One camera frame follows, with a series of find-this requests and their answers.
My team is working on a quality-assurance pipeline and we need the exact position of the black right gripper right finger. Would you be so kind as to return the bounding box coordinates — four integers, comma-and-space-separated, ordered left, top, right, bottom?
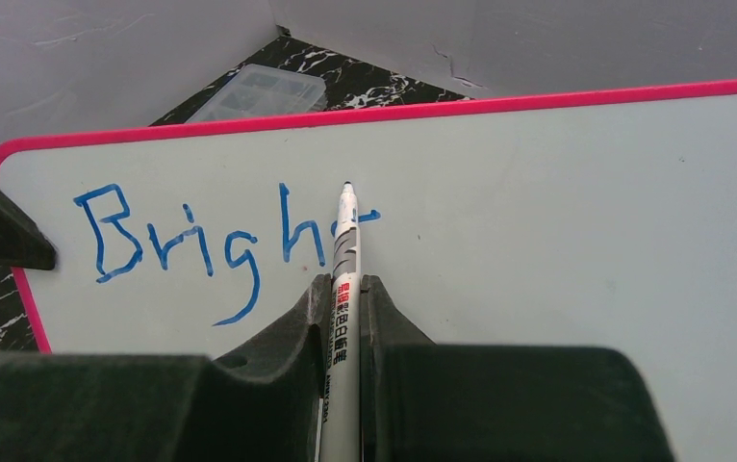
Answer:
360, 275, 674, 461

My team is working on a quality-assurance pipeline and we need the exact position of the clear plastic compartment box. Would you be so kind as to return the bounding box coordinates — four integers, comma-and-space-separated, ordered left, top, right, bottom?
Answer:
187, 64, 327, 123

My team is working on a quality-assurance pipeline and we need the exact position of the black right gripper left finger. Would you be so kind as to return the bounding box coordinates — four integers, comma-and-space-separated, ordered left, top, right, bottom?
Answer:
0, 275, 331, 461

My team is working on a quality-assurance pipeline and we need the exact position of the pink framed whiteboard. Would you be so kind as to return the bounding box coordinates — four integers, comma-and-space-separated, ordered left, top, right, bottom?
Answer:
0, 80, 737, 461

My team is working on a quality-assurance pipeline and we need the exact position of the white whiteboard marker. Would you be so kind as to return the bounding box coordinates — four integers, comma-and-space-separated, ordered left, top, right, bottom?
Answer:
319, 182, 362, 461

